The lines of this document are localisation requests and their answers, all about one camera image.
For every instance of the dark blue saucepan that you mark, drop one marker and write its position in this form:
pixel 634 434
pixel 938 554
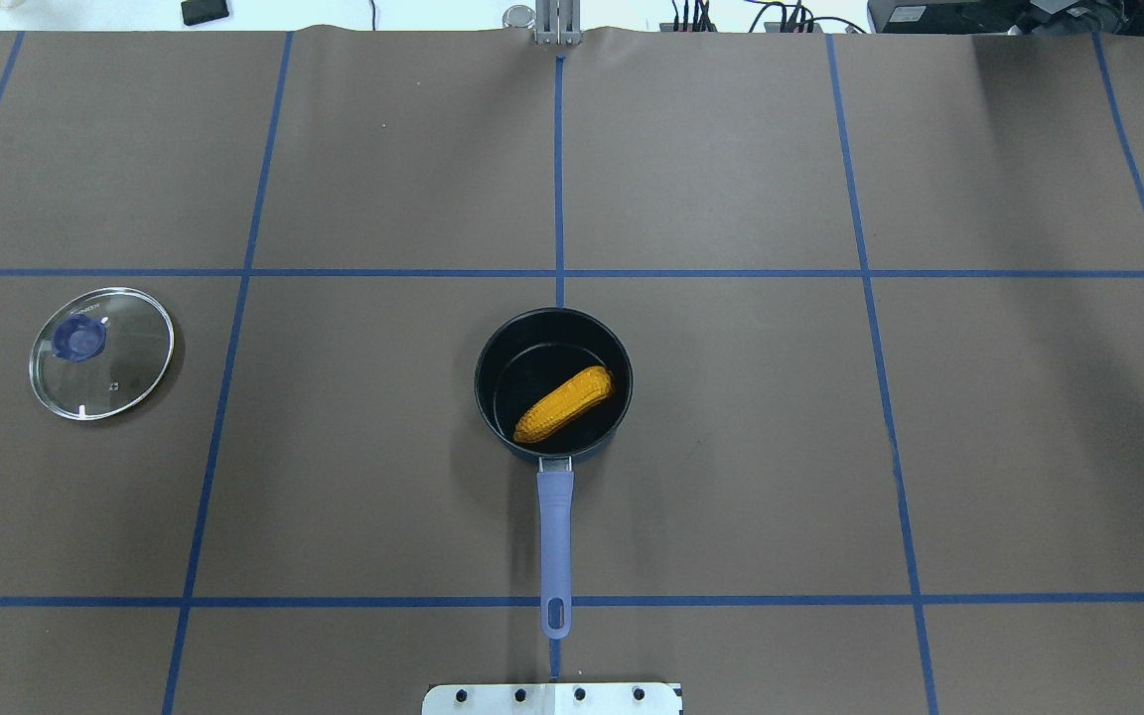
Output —
pixel 553 385

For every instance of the yellow toy corn cob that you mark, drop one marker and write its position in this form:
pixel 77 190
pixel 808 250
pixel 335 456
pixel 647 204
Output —
pixel 558 409

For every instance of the glass lid blue knob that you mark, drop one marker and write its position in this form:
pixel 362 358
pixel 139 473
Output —
pixel 101 353

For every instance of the small metal cup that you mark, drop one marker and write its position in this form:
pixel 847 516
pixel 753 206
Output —
pixel 519 16

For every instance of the small black device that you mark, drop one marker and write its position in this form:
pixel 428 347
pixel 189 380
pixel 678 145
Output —
pixel 197 12

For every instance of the aluminium frame post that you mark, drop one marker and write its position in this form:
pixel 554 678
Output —
pixel 557 23

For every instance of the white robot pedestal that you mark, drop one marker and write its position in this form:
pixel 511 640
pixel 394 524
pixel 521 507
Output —
pixel 555 698

